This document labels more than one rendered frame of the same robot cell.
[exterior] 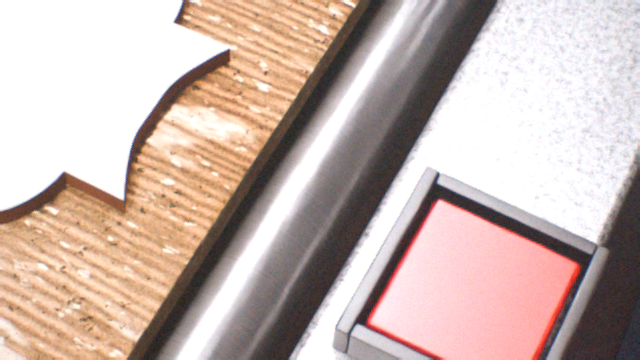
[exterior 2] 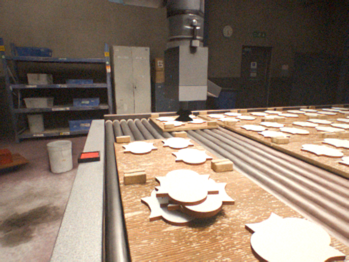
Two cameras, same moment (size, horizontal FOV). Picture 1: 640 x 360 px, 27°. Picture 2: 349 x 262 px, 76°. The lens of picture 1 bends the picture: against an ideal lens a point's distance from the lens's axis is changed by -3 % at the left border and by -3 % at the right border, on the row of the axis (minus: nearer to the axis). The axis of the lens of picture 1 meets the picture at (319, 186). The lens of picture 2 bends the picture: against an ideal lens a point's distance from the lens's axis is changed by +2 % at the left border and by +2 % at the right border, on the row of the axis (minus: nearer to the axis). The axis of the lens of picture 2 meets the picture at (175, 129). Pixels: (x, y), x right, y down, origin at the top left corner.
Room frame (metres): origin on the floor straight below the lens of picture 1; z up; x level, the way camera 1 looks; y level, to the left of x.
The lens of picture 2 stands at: (1.05, -0.32, 1.21)
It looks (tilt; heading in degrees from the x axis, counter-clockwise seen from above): 13 degrees down; 140
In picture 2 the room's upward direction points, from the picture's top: straight up
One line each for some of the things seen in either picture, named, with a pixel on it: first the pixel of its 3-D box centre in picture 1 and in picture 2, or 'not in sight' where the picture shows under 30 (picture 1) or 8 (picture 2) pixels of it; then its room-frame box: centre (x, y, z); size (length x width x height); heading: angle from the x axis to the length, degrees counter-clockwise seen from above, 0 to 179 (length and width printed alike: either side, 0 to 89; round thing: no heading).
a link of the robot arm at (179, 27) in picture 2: not in sight; (185, 31); (0.68, 0.01, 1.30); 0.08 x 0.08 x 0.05
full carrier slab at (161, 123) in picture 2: not in sight; (180, 120); (-0.06, 0.64, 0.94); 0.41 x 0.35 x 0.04; 157
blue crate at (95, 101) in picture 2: not in sight; (86, 102); (-3.95, 1.33, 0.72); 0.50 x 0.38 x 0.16; 62
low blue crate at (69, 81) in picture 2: not in sight; (79, 81); (-3.93, 1.20, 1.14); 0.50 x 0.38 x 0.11; 78
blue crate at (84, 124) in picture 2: not in sight; (84, 123); (-3.97, 1.24, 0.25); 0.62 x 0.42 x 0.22; 77
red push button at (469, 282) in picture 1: (474, 300); (89, 157); (0.22, -0.06, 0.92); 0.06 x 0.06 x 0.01; 67
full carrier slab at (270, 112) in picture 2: not in sight; (273, 115); (0.23, 1.33, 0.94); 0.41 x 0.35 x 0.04; 157
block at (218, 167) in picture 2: not in sight; (223, 166); (0.65, 0.20, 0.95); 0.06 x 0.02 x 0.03; 68
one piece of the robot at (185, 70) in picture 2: not in sight; (194, 71); (0.69, 0.03, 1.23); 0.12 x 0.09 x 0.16; 73
